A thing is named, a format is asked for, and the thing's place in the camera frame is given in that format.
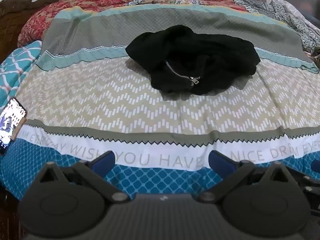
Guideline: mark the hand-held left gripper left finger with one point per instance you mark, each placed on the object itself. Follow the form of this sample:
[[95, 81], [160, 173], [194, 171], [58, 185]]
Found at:
[[103, 161]]

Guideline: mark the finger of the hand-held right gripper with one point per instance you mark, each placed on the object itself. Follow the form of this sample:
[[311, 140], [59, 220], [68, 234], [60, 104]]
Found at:
[[316, 165]]

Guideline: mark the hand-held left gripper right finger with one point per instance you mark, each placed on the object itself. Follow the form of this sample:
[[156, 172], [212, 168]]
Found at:
[[220, 161]]

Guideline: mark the black zip-up jacket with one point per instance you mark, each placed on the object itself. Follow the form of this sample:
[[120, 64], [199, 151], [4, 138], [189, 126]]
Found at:
[[195, 55]]

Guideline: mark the striped patterned bedsheet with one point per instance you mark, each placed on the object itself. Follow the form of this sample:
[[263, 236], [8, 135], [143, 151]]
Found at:
[[125, 90]]

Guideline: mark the smartphone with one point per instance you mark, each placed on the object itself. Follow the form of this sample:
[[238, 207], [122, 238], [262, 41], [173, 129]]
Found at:
[[10, 123]]

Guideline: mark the olive garment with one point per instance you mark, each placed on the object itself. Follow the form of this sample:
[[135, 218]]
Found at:
[[316, 53]]

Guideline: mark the teal lattice blanket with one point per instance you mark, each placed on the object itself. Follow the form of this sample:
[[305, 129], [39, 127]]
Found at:
[[17, 67]]

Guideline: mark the blue-grey patterned cloth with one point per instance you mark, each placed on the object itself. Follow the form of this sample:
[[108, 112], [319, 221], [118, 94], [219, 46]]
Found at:
[[287, 12]]

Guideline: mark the red floral quilt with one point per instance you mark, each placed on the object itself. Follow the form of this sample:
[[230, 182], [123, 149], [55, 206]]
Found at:
[[82, 5]]

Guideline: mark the dark wooden headboard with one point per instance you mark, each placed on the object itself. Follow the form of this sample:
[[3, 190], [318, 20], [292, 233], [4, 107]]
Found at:
[[15, 15]]

